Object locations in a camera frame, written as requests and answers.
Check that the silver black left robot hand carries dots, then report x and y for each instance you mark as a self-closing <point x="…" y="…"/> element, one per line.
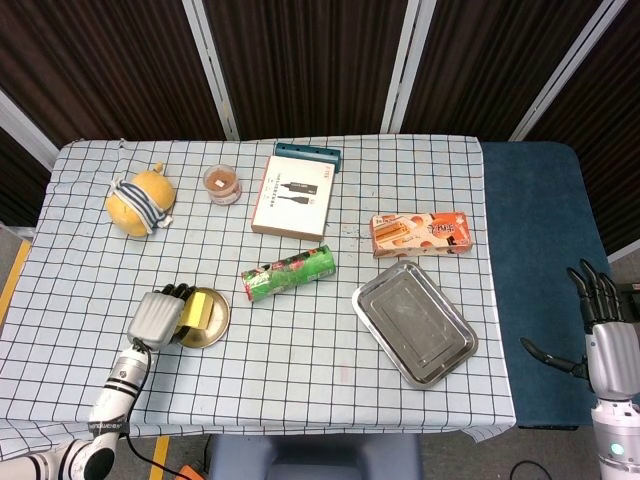
<point x="152" y="320"/>

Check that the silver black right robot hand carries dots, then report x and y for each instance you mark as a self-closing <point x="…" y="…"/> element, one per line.
<point x="615" y="360"/>

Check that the yellow sponge block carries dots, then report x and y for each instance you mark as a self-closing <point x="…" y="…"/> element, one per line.
<point x="200" y="310"/>

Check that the green snack tube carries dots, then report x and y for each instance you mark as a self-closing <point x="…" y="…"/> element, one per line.
<point x="287" y="272"/>

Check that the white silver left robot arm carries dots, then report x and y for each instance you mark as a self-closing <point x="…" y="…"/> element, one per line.
<point x="112" y="400"/>

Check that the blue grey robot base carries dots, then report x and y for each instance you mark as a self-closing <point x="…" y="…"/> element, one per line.
<point x="315" y="457"/>

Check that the black box beside table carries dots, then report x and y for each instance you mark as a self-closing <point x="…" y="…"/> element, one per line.
<point x="632" y="295"/>

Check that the round gold metal plate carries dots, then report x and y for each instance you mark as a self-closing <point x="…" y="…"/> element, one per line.
<point x="220" y="315"/>

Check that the yellow plush toy striped shirt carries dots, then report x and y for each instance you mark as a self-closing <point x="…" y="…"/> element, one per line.
<point x="150" y="192"/>

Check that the white black checkered tablecloth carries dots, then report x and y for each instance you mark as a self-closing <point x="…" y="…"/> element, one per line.
<point x="290" y="360"/>

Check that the clear jar with brown contents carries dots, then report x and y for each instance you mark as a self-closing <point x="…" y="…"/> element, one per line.
<point x="222" y="185"/>

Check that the dark teal table pad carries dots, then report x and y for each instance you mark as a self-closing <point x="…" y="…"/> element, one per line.
<point x="535" y="225"/>

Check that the orange object on floor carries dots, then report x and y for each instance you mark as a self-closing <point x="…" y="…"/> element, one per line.
<point x="192" y="472"/>

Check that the white cardboard product box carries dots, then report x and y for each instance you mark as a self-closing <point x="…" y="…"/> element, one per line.
<point x="292" y="200"/>

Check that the rectangular stainless steel tray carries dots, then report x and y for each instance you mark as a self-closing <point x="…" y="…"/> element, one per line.
<point x="415" y="325"/>

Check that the teal rectangular block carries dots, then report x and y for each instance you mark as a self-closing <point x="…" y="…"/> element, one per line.
<point x="305" y="149"/>

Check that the orange biscuit box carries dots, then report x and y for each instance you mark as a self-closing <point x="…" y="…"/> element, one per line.
<point x="420" y="235"/>

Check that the dark folding screen partition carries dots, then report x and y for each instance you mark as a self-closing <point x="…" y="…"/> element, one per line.
<point x="310" y="65"/>

